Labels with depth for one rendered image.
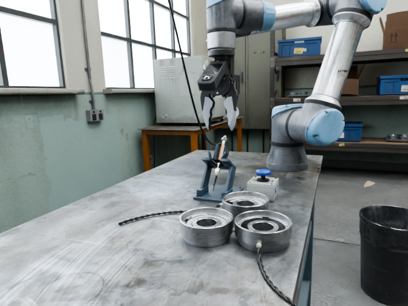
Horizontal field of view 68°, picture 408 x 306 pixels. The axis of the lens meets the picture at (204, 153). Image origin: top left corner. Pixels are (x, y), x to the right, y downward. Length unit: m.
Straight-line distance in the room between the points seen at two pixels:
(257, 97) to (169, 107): 1.77
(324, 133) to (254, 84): 3.53
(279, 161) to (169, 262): 0.67
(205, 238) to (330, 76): 0.67
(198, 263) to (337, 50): 0.78
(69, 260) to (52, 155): 1.77
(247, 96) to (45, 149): 3.00
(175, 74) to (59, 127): 1.20
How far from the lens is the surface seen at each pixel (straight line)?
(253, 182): 0.81
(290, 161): 1.10
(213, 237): 0.56
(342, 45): 1.07
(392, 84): 4.12
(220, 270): 0.51
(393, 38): 4.14
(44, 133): 2.29
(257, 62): 4.47
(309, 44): 4.14
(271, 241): 0.55
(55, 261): 0.61
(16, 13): 2.35
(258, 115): 4.46
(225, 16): 0.84
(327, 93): 1.02
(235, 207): 0.66
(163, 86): 3.05
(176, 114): 3.00
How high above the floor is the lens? 1.07
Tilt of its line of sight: 11 degrees down
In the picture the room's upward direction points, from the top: 2 degrees counter-clockwise
